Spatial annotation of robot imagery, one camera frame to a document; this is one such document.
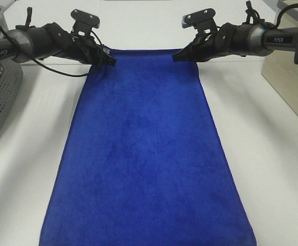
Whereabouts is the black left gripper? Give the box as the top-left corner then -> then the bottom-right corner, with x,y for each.
44,22 -> 117,67

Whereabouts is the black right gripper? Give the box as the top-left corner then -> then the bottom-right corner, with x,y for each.
172,23 -> 251,62

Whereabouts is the blue microfibre towel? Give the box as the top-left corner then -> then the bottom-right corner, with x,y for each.
39,50 -> 257,245

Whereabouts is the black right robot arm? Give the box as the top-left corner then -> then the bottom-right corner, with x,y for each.
172,23 -> 298,65

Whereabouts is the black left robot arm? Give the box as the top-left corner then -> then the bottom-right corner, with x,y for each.
0,23 -> 116,66

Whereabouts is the beige storage box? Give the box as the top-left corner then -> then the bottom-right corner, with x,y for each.
261,9 -> 298,116

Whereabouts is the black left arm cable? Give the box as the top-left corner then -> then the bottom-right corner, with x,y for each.
0,7 -> 101,77

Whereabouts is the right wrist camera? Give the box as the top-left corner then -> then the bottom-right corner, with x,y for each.
181,8 -> 218,34

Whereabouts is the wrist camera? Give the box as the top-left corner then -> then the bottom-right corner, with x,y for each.
71,9 -> 100,38
181,8 -> 218,34

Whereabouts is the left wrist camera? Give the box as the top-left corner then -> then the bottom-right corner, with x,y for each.
71,9 -> 100,38

